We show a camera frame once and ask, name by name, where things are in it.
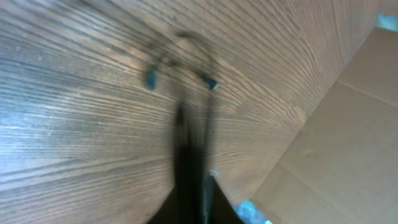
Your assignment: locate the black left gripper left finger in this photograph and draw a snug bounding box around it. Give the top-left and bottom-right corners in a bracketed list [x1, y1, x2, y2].
[147, 187, 187, 224]

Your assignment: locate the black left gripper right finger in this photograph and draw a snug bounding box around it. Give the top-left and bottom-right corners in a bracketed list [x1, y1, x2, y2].
[206, 172, 244, 224]

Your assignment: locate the black cable bundle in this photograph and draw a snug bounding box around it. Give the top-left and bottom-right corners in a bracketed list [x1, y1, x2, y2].
[142, 29, 221, 224]

